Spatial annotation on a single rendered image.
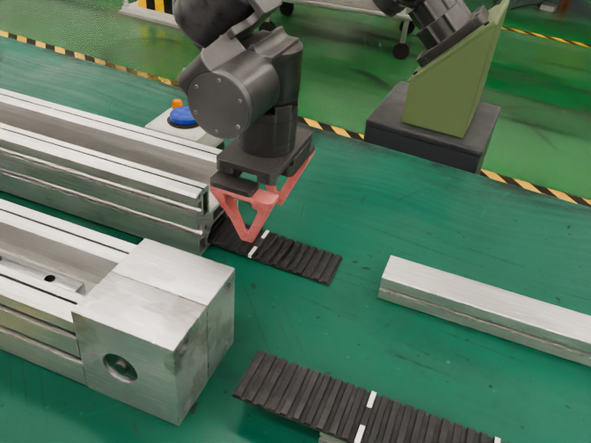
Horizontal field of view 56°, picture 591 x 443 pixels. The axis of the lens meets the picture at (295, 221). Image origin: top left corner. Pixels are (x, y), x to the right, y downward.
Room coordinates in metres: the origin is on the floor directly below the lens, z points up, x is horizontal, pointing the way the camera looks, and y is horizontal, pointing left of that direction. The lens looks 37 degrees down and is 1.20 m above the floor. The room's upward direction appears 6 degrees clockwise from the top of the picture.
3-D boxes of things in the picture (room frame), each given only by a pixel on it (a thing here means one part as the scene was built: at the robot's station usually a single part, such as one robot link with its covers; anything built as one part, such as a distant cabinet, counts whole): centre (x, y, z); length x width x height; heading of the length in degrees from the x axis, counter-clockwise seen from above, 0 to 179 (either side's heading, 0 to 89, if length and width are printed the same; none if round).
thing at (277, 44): (0.49, 0.04, 1.00); 0.07 x 0.06 x 0.07; 160
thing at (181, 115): (0.68, 0.16, 0.84); 0.04 x 0.04 x 0.02
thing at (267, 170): (0.50, 0.04, 0.93); 0.10 x 0.07 x 0.07; 161
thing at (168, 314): (0.33, 0.10, 0.83); 0.12 x 0.09 x 0.10; 162
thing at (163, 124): (0.67, 0.16, 0.81); 0.10 x 0.08 x 0.06; 162
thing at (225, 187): (0.48, 0.05, 0.86); 0.07 x 0.07 x 0.09; 71
